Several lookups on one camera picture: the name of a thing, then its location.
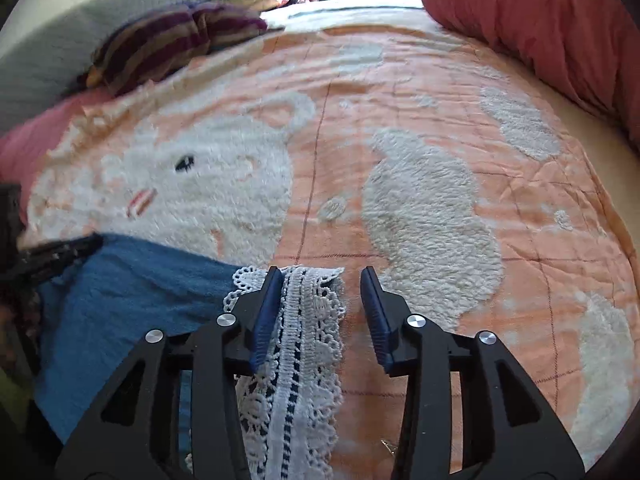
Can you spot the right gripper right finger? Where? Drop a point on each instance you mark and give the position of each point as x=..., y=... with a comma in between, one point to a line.
x=471, y=410

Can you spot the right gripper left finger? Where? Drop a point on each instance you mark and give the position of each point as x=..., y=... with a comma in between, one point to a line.
x=169, y=410

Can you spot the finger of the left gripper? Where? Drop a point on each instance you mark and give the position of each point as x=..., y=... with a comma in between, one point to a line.
x=49, y=260

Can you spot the blue denim lace-trimmed pants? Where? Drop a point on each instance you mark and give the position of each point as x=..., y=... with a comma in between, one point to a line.
x=98, y=309

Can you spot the pink quilted pillow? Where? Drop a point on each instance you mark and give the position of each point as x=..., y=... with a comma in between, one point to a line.
x=24, y=146

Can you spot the grey quilted headboard cover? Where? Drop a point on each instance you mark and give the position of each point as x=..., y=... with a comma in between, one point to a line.
x=42, y=68

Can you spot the peach bear pattern blanket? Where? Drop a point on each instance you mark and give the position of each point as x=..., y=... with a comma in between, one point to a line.
x=325, y=152

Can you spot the purple striped pillow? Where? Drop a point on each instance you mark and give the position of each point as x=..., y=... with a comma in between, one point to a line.
x=160, y=42

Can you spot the red bolster cushion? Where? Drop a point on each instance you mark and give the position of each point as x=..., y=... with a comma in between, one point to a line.
x=588, y=50

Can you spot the white bed sheet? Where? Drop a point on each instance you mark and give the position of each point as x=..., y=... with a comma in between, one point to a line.
x=313, y=16

